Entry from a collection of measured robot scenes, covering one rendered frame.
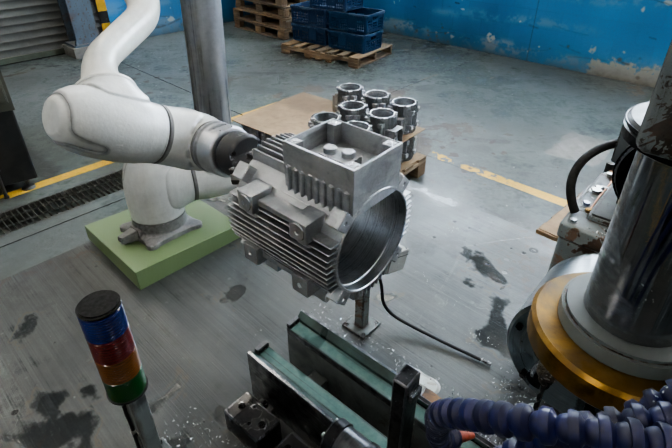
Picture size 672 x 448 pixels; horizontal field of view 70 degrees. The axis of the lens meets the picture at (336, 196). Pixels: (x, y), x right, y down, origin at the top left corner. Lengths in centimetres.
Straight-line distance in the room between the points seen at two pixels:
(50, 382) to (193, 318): 33
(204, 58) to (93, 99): 60
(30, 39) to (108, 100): 646
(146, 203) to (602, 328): 118
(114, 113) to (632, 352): 71
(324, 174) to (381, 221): 18
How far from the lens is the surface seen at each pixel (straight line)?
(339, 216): 58
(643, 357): 53
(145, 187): 142
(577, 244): 107
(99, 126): 78
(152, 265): 141
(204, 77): 136
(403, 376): 58
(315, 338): 106
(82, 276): 155
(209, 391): 116
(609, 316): 53
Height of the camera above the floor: 171
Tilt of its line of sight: 32 degrees down
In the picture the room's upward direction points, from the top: straight up
